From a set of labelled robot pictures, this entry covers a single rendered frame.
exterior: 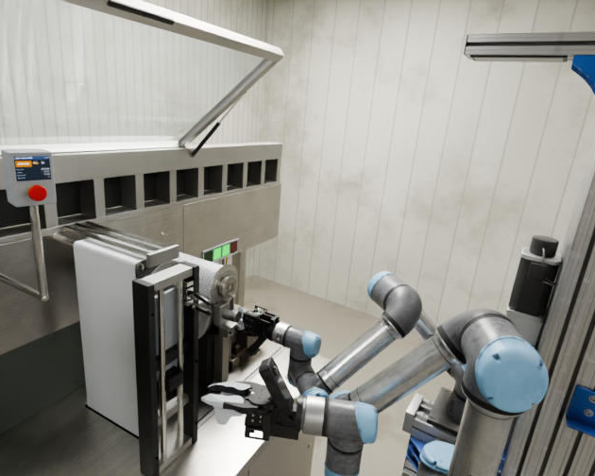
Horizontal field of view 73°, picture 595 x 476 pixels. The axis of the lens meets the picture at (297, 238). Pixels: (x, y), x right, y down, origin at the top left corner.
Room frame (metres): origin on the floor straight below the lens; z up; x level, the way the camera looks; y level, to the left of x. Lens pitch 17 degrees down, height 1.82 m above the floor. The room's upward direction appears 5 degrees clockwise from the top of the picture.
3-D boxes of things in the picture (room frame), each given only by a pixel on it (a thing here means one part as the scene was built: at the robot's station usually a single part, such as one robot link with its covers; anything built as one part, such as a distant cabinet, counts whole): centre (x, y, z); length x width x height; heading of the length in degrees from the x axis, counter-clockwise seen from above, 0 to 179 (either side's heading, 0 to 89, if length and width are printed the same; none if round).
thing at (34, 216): (0.74, 0.51, 1.51); 0.02 x 0.02 x 0.20
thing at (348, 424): (0.69, -0.14, 1.21); 0.11 x 0.08 x 0.09; 85
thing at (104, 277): (0.99, 0.52, 1.17); 0.34 x 0.05 x 0.54; 63
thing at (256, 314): (1.21, 0.10, 1.12); 0.12 x 0.08 x 0.09; 63
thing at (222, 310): (1.16, 0.21, 1.05); 0.06 x 0.05 x 0.31; 63
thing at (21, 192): (0.74, 0.51, 1.66); 0.07 x 0.07 x 0.10; 50
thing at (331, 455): (0.70, -0.14, 1.12); 0.11 x 0.08 x 0.11; 175
